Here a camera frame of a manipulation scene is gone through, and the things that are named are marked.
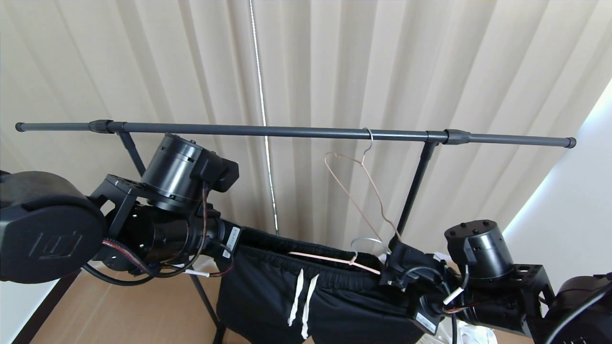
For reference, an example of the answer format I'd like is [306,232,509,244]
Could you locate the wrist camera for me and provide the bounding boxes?
[203,149,240,193]
[380,243,459,292]

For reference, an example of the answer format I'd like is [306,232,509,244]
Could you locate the white garment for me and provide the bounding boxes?
[416,320,498,344]

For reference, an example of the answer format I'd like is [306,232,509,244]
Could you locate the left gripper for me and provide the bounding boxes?
[188,216,243,274]

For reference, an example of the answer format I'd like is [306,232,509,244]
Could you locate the black shorts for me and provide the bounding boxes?
[216,227,433,344]

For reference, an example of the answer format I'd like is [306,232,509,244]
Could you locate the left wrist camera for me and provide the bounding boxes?
[203,149,240,193]

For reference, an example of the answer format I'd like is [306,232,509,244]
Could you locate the black clothes rack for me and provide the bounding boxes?
[14,119,578,344]

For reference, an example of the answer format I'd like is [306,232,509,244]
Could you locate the beige curtain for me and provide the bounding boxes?
[0,0,612,273]

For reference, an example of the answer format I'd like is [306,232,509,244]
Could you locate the pink clothes hanger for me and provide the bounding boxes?
[287,237,393,276]
[324,128,403,242]

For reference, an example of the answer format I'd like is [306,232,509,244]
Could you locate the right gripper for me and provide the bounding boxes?
[405,281,465,336]

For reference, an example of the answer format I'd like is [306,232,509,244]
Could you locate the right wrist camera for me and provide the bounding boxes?
[380,243,459,292]

